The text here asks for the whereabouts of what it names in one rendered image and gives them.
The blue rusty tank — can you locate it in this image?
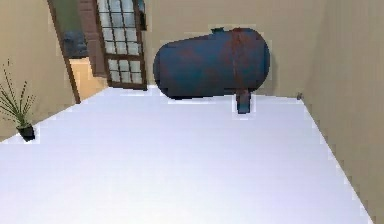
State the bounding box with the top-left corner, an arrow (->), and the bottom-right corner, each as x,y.
152,26 -> 272,115

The brown glass-paned door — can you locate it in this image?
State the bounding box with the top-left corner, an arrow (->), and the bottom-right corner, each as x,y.
77,0 -> 149,92

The dark blue sofa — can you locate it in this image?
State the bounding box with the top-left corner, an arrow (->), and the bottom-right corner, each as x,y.
62,31 -> 89,59

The green plant in black pot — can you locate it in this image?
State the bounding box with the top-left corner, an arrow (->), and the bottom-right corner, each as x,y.
0,59 -> 38,143

